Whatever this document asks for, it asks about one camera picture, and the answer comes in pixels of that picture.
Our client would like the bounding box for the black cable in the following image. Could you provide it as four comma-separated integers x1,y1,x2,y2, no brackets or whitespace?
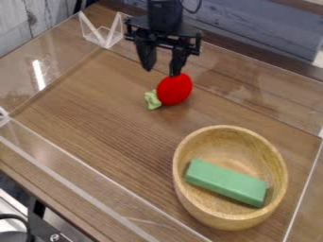
0,213,41,242

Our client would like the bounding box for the green rectangular block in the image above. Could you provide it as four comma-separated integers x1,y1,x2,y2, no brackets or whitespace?
184,159,266,208

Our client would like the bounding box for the clear acrylic table barrier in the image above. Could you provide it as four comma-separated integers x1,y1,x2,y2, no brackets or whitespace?
0,18,323,242

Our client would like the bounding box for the red plush strawberry toy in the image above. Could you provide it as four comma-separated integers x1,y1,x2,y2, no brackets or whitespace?
144,73,193,110

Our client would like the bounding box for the wooden bowl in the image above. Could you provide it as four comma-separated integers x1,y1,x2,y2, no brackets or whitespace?
172,125,288,231

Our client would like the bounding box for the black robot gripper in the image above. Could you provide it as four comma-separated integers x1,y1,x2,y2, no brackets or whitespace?
124,0,201,77

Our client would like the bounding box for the clear acrylic corner bracket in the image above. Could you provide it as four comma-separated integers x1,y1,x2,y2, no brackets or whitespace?
78,12,124,49

